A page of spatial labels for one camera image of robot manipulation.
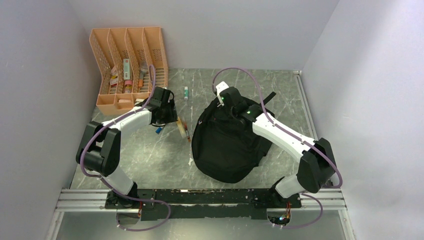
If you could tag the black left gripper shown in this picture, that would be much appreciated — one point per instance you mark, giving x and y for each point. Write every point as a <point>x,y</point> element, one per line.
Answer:
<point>171,116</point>

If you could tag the white blue marker pen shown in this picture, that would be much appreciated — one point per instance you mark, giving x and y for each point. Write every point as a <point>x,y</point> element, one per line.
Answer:
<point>159,129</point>

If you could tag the black student backpack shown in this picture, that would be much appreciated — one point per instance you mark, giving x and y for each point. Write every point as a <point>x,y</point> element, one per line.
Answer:
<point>223,149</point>

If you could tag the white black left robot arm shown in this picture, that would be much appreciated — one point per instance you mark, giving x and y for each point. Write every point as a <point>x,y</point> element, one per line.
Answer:
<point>99,151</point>

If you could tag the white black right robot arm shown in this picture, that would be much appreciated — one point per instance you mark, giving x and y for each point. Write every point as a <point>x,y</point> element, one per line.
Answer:
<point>316,163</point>

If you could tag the red brown pencil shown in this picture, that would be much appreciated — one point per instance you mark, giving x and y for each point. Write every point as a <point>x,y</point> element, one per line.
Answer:
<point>186,130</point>

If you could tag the white green glue stick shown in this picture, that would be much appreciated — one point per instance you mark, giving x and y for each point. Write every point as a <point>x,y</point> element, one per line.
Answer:
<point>186,93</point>

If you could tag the orange marker in organizer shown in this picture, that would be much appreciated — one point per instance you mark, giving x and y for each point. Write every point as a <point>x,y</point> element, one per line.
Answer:
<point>141,79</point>

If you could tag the pink eraser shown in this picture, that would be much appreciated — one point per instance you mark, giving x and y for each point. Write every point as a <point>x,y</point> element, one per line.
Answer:
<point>124,101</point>

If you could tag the tall white pink box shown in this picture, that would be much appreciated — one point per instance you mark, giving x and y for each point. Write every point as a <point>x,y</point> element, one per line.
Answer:
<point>126,69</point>

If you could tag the peach plastic desk organizer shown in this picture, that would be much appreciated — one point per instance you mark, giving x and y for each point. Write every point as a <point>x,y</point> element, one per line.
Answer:
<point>145,49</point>

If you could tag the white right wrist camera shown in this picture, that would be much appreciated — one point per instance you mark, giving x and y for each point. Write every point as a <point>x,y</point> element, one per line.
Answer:
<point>219,89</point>

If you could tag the aluminium side rail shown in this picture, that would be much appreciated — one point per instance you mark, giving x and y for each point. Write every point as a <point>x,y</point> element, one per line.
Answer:
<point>309,119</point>

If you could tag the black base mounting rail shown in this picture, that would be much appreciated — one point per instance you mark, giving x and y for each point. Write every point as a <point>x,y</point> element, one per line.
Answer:
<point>203,203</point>

